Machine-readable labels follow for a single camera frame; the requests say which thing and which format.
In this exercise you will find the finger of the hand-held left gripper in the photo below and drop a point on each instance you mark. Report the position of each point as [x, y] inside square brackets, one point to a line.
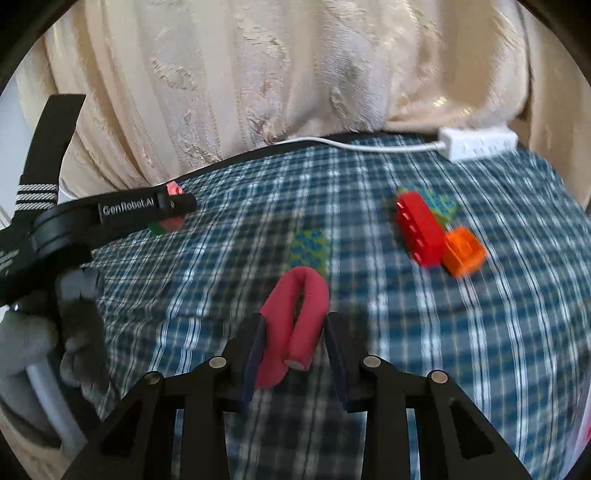
[180, 204]

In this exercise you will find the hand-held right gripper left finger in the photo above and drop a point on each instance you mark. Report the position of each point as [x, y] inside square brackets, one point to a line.
[251, 364]

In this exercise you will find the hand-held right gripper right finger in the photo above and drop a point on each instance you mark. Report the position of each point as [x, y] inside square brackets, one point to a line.
[339, 364]

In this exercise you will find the pink foam curler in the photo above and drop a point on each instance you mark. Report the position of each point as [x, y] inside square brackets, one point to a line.
[281, 314]

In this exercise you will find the green block with blue studs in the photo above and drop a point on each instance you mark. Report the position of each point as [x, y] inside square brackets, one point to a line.
[441, 205]
[309, 251]

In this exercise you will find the red toy block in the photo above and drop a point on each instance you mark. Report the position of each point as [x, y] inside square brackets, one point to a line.
[422, 226]

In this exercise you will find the orange toy block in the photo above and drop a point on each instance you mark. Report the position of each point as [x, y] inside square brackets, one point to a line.
[461, 254]

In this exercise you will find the person's left hand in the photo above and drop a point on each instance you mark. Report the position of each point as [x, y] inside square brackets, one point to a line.
[83, 350]

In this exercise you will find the cream patterned curtain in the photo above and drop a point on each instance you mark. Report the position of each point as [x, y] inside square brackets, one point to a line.
[554, 92]
[231, 69]

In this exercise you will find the white power strip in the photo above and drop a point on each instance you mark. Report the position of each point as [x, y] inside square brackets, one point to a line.
[475, 143]

